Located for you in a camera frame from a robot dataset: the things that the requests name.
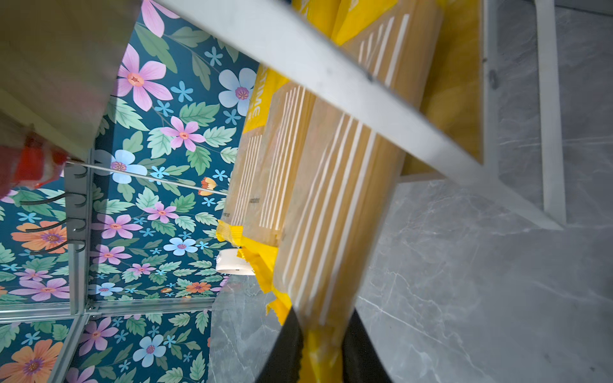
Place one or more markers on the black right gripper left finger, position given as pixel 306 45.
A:
pixel 283 364

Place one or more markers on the wooden two-tier shelf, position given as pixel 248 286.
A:
pixel 59 61

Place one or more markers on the cream alarm clock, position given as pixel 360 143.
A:
pixel 229 262

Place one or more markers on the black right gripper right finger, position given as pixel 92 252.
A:
pixel 361 363

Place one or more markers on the black wall hook rail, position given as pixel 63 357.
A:
pixel 78 207

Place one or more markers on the yellow pasta bag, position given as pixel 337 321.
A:
pixel 275 173
pixel 346 177
pixel 231 224

